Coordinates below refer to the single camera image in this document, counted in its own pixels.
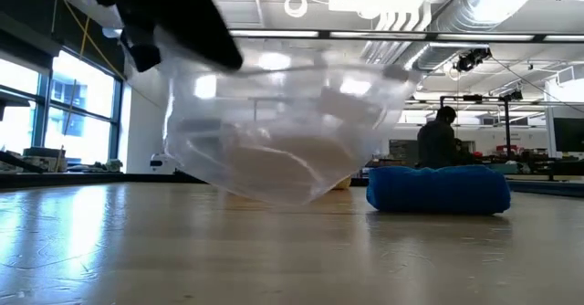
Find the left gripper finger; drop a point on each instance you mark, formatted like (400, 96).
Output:
(210, 40)

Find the clear plastic zip bag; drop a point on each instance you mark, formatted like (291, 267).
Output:
(283, 136)

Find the blue elastic bandage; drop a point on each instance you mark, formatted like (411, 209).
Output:
(438, 191)

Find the white ceiling air unit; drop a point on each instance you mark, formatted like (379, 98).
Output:
(365, 1)

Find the long ceiling light strip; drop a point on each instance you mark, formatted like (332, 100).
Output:
(479, 36)

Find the black ceiling spotlight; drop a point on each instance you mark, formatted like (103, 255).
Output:
(472, 59)

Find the large window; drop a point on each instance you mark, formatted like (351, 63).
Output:
(82, 113)

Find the white box device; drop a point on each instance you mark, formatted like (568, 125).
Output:
(157, 163)

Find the person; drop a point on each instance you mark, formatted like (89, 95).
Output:
(438, 145)

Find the black pole rig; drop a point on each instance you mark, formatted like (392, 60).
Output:
(507, 122)

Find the grey low box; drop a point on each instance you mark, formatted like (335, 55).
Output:
(45, 159)

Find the yellow plastic bin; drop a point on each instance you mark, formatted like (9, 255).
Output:
(343, 184)

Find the cluttered background workbench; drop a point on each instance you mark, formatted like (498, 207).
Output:
(524, 161)

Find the black monitor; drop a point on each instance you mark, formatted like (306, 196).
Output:
(570, 133)

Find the black aluminium table frame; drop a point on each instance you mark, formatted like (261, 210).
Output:
(91, 179)

